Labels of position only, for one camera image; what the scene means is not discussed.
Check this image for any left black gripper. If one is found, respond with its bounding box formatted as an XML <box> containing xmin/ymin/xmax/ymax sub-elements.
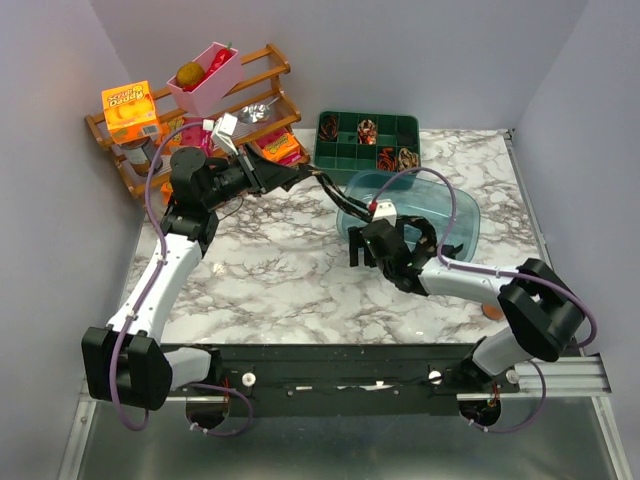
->
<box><xmin>202</xmin><ymin>141</ymin><xmax>297</xmax><ymax>209</ymax></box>

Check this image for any black leaf patterned tie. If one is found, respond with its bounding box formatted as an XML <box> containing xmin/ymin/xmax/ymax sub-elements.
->
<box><xmin>312</xmin><ymin>170</ymin><xmax>373</xmax><ymax>223</ymax></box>

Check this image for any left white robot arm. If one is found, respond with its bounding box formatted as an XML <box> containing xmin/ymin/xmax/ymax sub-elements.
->
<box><xmin>81</xmin><ymin>147</ymin><xmax>312</xmax><ymax>411</ymax></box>

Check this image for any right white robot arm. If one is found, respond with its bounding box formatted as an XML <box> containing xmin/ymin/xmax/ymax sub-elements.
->
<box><xmin>348</xmin><ymin>215</ymin><xmax>587</xmax><ymax>392</ymax></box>

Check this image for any orange sponge box right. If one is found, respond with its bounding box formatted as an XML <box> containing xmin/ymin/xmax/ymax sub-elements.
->
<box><xmin>251</xmin><ymin>128</ymin><xmax>308</xmax><ymax>166</ymax></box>

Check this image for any green divided organizer tray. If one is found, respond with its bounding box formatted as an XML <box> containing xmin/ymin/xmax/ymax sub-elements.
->
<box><xmin>314</xmin><ymin>111</ymin><xmax>420</xmax><ymax>185</ymax></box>

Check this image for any rolled dark orange tie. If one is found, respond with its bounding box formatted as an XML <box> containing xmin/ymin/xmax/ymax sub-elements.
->
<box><xmin>318</xmin><ymin>115</ymin><xmax>338</xmax><ymax>142</ymax></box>

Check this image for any teal plastic tub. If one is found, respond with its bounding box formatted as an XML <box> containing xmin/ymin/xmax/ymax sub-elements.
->
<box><xmin>344</xmin><ymin>170</ymin><xmax>481</xmax><ymax>262</ymax></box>

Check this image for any wooden tiered rack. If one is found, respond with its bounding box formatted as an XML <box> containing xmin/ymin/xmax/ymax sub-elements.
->
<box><xmin>83</xmin><ymin>43</ymin><xmax>311</xmax><ymax>201</ymax></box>

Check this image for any rolled red patterned tie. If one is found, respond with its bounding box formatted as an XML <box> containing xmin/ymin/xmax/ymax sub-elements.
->
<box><xmin>357</xmin><ymin>119</ymin><xmax>377</xmax><ymax>145</ymax></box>

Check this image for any metal spoon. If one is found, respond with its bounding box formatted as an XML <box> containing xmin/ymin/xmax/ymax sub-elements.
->
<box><xmin>237</xmin><ymin>97</ymin><xmax>279</xmax><ymax>125</ymax></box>

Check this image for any rolled orange black tie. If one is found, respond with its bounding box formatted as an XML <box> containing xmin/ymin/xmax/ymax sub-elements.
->
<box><xmin>376</xmin><ymin>147</ymin><xmax>397</xmax><ymax>172</ymax></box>

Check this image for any rolled tan patterned tie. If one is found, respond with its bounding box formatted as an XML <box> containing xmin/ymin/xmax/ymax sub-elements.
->
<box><xmin>397</xmin><ymin>147</ymin><xmax>420</xmax><ymax>172</ymax></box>

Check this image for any pink scrub sponge box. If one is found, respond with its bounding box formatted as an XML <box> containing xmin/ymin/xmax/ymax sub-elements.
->
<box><xmin>154</xmin><ymin>116</ymin><xmax>212</xmax><ymax>157</ymax></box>

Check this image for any pink plastic bin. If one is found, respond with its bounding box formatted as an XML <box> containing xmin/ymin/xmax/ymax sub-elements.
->
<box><xmin>166</xmin><ymin>42</ymin><xmax>244</xmax><ymax>117</ymax></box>

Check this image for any orange bottle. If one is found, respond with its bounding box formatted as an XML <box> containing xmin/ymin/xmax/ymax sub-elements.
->
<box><xmin>482</xmin><ymin>305</ymin><xmax>504</xmax><ymax>321</ymax></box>

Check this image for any red chili pepper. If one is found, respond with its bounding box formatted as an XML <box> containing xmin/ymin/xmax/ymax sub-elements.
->
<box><xmin>181</xmin><ymin>43</ymin><xmax>235</xmax><ymax>92</ymax></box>

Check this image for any brown round fruit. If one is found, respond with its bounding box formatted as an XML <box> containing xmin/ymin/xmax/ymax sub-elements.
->
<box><xmin>175</xmin><ymin>62</ymin><xmax>205</xmax><ymax>89</ymax></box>

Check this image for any dark glass jar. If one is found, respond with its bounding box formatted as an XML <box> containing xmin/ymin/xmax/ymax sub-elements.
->
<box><xmin>120</xmin><ymin>137</ymin><xmax>162</xmax><ymax>177</ymax></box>

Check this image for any orange scrub daddy box top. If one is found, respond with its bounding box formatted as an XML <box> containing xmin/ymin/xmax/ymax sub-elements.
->
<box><xmin>101</xmin><ymin>81</ymin><xmax>161</xmax><ymax>145</ymax></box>

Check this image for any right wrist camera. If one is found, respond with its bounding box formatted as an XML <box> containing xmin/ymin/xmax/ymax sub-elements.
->
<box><xmin>369</xmin><ymin>200</ymin><xmax>398</xmax><ymax>226</ymax></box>

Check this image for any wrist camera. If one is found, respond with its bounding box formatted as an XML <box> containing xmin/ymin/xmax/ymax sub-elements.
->
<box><xmin>369</xmin><ymin>200</ymin><xmax>398</xmax><ymax>226</ymax></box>
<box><xmin>202</xmin><ymin>113</ymin><xmax>238</xmax><ymax>156</ymax></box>

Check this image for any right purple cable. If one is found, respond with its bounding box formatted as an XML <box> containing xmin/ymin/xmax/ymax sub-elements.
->
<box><xmin>370</xmin><ymin>166</ymin><xmax>599</xmax><ymax>434</ymax></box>

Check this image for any purple cable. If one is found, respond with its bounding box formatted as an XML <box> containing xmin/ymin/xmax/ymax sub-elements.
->
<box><xmin>108</xmin><ymin>122</ymin><xmax>254</xmax><ymax>438</ymax></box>
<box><xmin>370</xmin><ymin>166</ymin><xmax>599</xmax><ymax>434</ymax></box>

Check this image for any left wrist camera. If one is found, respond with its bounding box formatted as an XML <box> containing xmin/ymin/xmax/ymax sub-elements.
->
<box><xmin>202</xmin><ymin>113</ymin><xmax>238</xmax><ymax>156</ymax></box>

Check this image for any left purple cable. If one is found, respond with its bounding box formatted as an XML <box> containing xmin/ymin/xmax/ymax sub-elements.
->
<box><xmin>108</xmin><ymin>122</ymin><xmax>254</xmax><ymax>438</ymax></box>

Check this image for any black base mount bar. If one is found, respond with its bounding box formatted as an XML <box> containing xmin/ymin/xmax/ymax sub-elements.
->
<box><xmin>186</xmin><ymin>343</ymin><xmax>518</xmax><ymax>418</ymax></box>

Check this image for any aluminium rail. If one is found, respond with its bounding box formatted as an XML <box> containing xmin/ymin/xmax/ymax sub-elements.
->
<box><xmin>455</xmin><ymin>355</ymin><xmax>613</xmax><ymax>401</ymax></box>

